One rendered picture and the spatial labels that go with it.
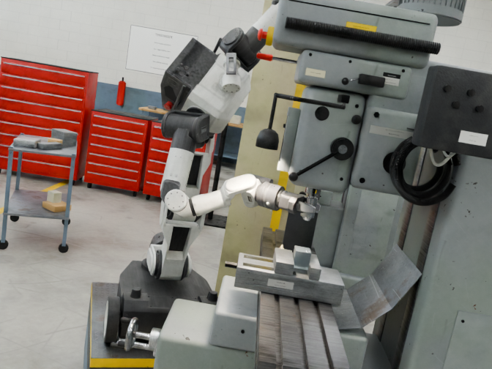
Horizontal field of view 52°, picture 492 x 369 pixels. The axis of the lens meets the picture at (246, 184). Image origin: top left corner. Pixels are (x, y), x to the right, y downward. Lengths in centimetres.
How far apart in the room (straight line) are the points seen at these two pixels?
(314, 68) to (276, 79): 184
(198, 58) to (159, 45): 896
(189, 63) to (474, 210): 112
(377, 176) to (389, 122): 17
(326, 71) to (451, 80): 38
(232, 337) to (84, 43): 1003
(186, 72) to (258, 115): 151
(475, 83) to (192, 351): 116
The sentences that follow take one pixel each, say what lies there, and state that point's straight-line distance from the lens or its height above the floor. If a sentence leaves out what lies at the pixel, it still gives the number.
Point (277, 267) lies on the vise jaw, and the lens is 165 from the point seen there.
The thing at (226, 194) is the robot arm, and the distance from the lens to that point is 178.
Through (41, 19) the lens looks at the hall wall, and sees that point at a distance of 1175.
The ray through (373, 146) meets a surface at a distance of 161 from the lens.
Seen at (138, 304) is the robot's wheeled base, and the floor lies 60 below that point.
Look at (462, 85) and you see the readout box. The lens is 141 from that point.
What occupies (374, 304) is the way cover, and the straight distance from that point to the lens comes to 180.
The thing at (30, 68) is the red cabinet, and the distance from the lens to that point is 686.
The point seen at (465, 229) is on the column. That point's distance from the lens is 162.
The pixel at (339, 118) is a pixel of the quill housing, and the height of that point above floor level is 154.
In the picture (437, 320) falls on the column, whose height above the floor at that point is 101.
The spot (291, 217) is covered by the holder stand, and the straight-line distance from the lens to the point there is 210.
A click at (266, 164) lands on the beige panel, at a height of 111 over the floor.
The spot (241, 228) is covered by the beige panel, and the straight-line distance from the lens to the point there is 354.
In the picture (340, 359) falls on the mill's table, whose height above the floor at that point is 96.
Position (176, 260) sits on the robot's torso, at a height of 74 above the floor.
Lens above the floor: 158
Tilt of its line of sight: 10 degrees down
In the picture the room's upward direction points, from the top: 10 degrees clockwise
